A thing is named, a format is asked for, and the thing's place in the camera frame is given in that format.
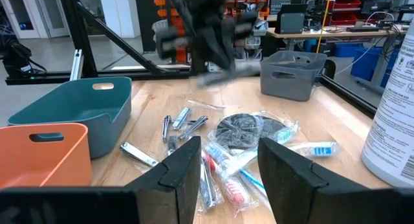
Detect red bin shelf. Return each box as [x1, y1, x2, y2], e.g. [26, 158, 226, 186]
[329, 0, 389, 27]

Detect empty clear plastic bag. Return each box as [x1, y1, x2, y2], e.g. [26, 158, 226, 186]
[186, 98, 226, 112]

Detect yellow hanging cable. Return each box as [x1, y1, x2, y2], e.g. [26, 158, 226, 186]
[315, 0, 333, 54]

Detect bagged black hair ties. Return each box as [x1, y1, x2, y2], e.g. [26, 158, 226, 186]
[208, 112, 265, 151]
[258, 110, 301, 139]

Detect grey computer case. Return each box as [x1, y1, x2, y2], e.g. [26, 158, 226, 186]
[274, 3, 309, 35]

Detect teal plastic bin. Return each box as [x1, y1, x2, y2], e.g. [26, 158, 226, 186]
[7, 76, 133, 160]

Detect bagged red toothbrush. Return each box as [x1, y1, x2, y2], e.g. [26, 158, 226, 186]
[221, 175, 261, 217]
[199, 149, 218, 174]

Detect grey plastic bin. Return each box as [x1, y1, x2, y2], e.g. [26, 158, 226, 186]
[259, 50, 328, 102]

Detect silver aluminium bracket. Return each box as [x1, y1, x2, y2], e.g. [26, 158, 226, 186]
[69, 49, 85, 82]

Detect blue plastic crate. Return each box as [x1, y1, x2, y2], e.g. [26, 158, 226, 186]
[334, 42, 363, 58]
[350, 47, 402, 89]

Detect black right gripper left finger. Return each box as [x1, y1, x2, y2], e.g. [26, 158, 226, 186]
[0, 135, 202, 224]

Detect bagged dark toothbrush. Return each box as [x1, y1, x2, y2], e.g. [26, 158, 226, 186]
[196, 162, 225, 216]

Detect white glass door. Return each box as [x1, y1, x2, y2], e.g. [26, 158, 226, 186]
[0, 0, 71, 39]

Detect wooden desk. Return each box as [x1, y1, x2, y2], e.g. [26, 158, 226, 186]
[267, 25, 407, 52]

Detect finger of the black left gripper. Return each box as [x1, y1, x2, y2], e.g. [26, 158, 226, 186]
[193, 39, 227, 76]
[223, 29, 237, 73]

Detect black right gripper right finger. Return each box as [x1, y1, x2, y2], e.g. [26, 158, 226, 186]
[257, 137, 414, 224]

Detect white green wipes canister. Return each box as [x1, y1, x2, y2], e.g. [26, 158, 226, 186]
[360, 18, 414, 189]

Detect orange plastic bin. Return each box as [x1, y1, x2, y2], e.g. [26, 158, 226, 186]
[0, 122, 93, 190]

